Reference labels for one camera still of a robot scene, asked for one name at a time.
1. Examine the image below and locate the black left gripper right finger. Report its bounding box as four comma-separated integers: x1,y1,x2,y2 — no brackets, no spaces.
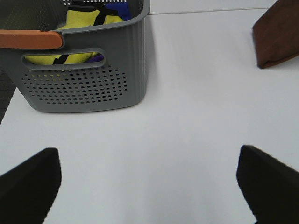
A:
236,145,299,224

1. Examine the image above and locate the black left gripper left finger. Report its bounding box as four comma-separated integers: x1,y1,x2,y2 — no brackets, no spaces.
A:
0,148,62,224

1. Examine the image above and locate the brown towel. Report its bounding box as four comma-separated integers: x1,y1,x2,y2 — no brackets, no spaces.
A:
252,0,299,69

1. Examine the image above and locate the grey perforated plastic basket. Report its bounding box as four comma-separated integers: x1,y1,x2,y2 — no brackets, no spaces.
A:
0,0,150,113

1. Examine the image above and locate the yellow cloth in basket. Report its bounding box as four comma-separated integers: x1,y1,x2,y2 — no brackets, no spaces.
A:
25,7,124,65

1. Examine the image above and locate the blue cloth in basket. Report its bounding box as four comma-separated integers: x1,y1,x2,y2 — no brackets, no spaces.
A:
87,1,133,63

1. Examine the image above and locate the orange basket handle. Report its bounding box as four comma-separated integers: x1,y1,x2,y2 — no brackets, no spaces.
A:
0,29,63,49

